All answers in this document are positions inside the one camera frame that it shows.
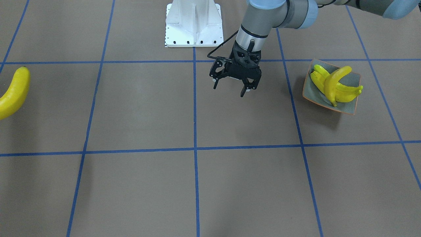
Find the small yellow banana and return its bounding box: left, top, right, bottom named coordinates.
left=310, top=74, right=362, bottom=103

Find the large curved yellow banana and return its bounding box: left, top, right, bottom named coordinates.
left=324, top=66, right=352, bottom=107

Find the grey square plate orange rim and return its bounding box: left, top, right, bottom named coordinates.
left=302, top=59, right=363, bottom=115

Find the yellow banana across basket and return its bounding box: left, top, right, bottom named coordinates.
left=310, top=65, right=363, bottom=92

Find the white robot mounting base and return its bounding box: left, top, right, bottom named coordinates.
left=164, top=0, right=224, bottom=47

